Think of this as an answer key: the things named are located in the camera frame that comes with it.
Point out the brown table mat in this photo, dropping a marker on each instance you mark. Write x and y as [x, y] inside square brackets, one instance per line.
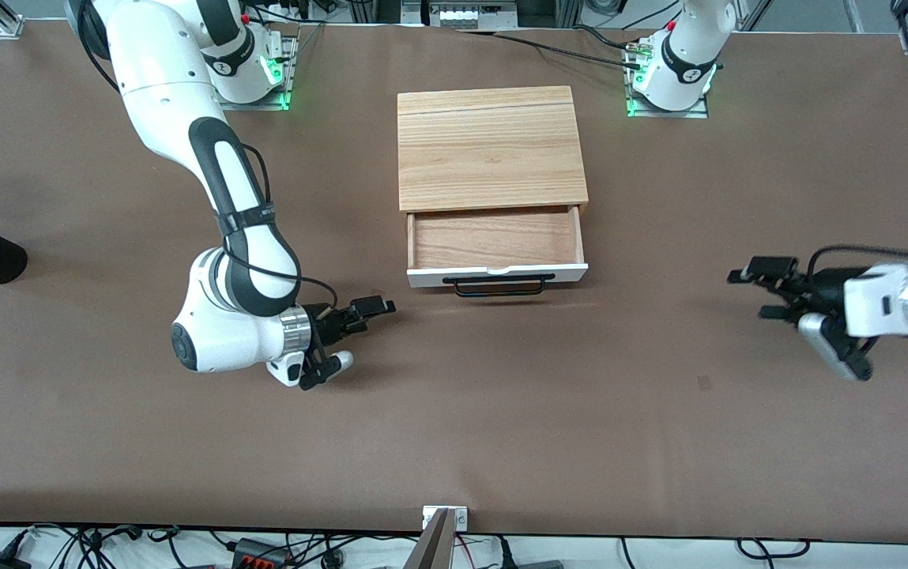
[454, 435]

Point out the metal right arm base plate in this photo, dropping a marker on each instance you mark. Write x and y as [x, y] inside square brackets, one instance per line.
[280, 103]

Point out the black plug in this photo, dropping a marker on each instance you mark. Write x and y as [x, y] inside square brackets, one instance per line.
[505, 553]

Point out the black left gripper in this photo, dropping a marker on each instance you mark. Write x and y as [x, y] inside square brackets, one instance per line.
[823, 290]

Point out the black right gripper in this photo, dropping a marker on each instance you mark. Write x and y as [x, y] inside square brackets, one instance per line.
[328, 324]

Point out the white power strip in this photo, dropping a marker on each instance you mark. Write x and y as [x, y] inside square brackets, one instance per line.
[473, 16]

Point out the metal table corner bracket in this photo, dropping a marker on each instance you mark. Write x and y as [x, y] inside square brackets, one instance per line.
[11, 30]

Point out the small metal camera bracket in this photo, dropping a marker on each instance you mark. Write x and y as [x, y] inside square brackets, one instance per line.
[461, 518]

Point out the grey camera mount beam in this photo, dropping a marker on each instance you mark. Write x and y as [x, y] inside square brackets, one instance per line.
[431, 545]

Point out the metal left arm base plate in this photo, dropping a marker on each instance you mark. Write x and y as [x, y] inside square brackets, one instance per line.
[695, 113]

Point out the orange black connector block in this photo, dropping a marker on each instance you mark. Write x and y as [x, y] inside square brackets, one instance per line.
[260, 553]

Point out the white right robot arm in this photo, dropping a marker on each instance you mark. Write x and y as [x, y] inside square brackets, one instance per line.
[161, 79]

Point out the wooden drawer cabinet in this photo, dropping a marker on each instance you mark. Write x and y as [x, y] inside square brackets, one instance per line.
[489, 146]

